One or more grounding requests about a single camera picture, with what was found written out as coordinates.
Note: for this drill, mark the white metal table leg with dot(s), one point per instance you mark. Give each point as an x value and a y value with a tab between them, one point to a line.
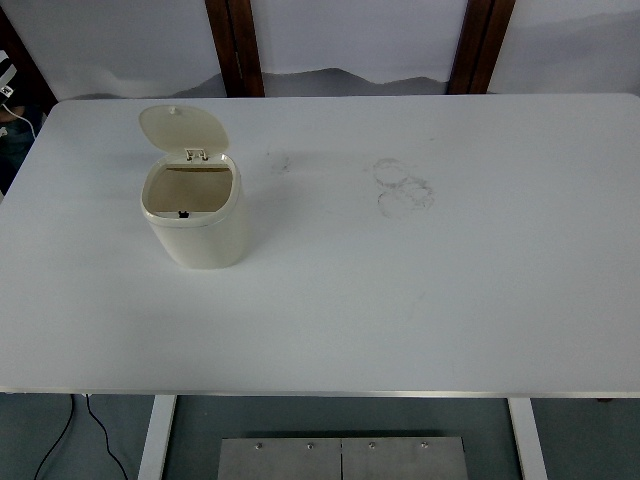
528	440
156	440

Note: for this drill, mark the cream plastic lidded trash bin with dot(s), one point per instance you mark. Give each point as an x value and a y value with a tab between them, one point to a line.
200	240

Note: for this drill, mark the grey metal plate with screws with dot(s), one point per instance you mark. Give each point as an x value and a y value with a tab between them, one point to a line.
300	462

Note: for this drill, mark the dark brown wooden screen post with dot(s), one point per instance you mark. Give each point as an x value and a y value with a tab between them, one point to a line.
242	50
27	62
477	50

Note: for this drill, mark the white box device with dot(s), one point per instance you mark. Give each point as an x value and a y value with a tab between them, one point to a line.
6	77

